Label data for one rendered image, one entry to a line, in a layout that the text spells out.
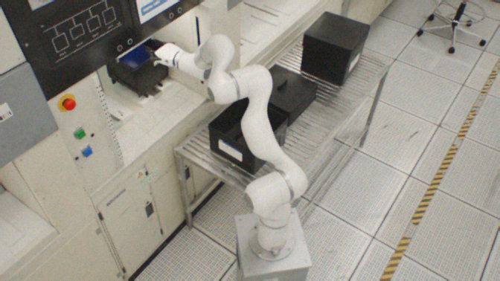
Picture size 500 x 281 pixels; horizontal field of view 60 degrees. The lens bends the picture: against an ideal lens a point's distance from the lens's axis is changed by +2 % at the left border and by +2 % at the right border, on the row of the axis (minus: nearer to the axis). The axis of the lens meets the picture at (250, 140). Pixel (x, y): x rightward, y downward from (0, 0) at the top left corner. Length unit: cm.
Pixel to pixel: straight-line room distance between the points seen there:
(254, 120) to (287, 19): 147
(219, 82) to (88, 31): 45
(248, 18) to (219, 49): 134
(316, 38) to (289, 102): 41
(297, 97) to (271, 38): 53
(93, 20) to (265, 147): 69
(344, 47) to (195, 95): 83
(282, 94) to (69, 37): 116
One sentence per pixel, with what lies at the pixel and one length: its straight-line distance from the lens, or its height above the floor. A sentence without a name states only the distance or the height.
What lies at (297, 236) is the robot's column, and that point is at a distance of 184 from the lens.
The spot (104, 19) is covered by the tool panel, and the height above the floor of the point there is 156.
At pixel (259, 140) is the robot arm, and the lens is 143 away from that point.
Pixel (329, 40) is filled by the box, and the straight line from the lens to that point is 241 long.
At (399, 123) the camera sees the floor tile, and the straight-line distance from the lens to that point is 352.
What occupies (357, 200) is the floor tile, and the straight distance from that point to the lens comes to 295.
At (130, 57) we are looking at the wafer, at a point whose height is 109.
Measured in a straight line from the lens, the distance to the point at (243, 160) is 197.
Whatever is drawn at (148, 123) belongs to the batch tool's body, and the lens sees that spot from 212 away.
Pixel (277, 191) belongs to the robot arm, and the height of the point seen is 117.
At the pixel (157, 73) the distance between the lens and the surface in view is 218.
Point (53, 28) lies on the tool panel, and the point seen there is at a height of 162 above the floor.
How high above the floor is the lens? 235
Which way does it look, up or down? 48 degrees down
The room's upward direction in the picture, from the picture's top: 2 degrees clockwise
